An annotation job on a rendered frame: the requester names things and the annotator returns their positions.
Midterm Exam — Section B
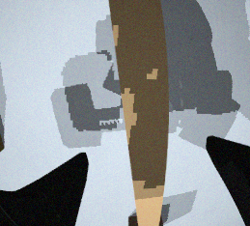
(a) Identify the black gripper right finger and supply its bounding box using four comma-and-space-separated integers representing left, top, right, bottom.
206, 136, 250, 226

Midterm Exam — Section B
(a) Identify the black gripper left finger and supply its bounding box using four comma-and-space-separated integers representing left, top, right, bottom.
0, 152, 89, 226

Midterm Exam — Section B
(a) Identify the brown wooden post with two pegs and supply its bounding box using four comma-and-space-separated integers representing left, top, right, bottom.
128, 216, 163, 226

